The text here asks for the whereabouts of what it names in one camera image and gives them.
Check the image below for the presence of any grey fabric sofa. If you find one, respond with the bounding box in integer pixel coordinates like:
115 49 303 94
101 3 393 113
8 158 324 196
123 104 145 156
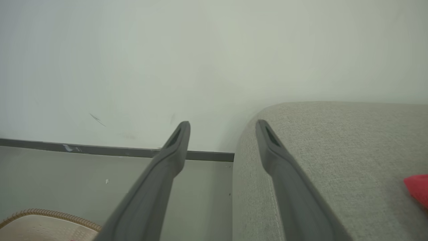
232 101 428 241

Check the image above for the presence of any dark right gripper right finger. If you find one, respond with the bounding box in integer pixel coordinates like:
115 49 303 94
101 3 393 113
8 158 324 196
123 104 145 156
255 119 354 241

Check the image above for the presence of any red and white garment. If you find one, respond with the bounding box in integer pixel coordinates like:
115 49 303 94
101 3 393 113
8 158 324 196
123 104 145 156
403 174 428 209

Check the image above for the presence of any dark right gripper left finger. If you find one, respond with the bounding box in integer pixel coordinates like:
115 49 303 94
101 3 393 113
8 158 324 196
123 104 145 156
92 121 191 241

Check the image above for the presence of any black baseboard strip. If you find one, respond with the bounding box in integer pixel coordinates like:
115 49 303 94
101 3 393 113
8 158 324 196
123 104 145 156
0 138 235 163

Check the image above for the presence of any cream perforated laundry basket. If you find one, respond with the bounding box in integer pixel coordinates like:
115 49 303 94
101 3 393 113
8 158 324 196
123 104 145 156
0 208 103 241

